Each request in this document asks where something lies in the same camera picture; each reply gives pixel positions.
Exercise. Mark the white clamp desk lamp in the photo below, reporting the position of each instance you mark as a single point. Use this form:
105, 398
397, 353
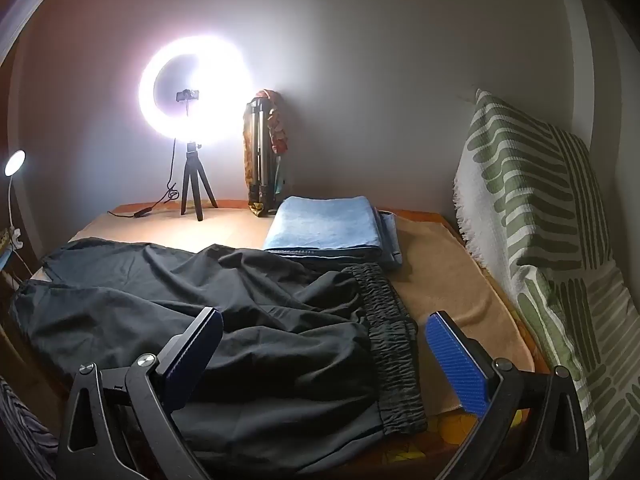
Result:
15, 162

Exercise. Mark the beige blanket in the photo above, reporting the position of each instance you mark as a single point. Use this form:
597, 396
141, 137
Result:
450, 290

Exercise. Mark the black pants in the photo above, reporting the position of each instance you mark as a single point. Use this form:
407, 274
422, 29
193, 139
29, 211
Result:
275, 310

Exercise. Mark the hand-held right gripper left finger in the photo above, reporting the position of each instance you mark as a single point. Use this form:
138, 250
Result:
200, 341

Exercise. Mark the green white patterned pillow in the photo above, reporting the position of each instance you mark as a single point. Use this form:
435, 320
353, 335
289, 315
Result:
530, 200

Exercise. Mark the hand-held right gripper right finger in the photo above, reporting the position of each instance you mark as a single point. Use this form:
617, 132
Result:
455, 365

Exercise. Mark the black phone clamp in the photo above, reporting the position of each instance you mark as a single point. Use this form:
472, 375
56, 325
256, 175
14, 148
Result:
187, 95

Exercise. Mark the small black tripod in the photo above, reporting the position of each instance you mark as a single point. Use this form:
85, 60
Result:
192, 170

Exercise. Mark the zebra striped cloth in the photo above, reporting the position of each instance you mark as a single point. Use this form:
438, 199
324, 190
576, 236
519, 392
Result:
25, 430

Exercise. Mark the folded silver tripod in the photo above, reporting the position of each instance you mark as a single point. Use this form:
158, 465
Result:
260, 150

